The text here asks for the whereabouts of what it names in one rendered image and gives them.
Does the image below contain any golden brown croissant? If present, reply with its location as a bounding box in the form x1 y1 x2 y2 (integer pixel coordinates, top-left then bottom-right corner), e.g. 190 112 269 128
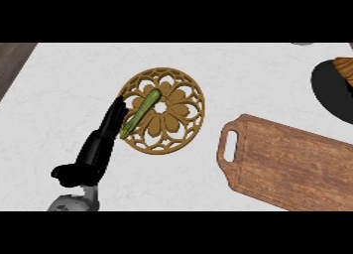
331 57 353 90

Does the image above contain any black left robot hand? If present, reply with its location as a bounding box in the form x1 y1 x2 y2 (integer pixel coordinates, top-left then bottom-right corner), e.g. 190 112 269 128
49 95 129 188

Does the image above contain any round ornate wooden trivet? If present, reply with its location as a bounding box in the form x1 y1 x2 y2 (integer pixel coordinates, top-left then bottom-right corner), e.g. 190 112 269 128
116 66 207 155

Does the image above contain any black pan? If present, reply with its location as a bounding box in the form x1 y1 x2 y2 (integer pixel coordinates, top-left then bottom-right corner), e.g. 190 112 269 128
309 59 353 128

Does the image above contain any brown wooden cutting board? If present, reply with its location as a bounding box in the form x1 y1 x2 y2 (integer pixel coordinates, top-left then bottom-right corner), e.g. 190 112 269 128
215 113 353 212

